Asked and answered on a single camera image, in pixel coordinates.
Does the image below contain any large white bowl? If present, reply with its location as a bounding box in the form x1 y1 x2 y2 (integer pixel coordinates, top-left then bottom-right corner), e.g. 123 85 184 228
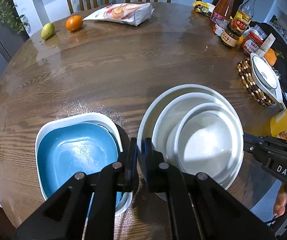
136 83 245 202

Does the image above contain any white tube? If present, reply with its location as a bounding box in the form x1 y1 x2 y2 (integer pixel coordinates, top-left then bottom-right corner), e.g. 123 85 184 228
255 33 275 58

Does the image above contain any green hanging plant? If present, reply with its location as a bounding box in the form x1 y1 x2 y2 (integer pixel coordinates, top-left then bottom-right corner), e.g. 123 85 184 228
0 0 30 34

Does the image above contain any blue patterned serving dish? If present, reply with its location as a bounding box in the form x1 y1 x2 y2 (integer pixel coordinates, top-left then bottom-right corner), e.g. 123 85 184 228
250 53 283 104

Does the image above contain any small white bowl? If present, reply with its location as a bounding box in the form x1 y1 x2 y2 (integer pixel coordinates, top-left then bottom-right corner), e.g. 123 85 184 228
166 103 243 188

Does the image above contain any white bread bag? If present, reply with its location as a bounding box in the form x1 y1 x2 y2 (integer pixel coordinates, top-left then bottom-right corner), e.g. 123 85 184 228
84 3 154 26

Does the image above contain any person's hand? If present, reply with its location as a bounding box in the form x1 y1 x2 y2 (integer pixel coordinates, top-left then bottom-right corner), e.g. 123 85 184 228
273 183 287 217

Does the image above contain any wooden bead trivet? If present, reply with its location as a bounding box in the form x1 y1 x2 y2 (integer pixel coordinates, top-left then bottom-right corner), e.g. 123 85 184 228
236 57 275 107

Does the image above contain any yellow snack packet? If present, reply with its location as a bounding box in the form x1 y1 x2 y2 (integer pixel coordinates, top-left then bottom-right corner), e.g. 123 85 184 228
192 1 215 17

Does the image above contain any dark brown paste jar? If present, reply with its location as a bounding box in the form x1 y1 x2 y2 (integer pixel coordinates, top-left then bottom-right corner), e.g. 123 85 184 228
221 29 240 48

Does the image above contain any yellow green pear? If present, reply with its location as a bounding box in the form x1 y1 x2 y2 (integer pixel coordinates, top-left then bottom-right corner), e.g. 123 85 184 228
40 23 55 40

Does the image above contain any medium white bowl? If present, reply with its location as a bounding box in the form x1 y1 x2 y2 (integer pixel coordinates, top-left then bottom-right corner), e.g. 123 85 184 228
151 92 242 188

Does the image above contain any white blue patterned square plate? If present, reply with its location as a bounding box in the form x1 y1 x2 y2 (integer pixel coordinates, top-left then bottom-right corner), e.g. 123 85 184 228
34 112 133 217

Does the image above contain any red lid chili jar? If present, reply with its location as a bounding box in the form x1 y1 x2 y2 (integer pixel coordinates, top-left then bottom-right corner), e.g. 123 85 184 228
241 30 263 55

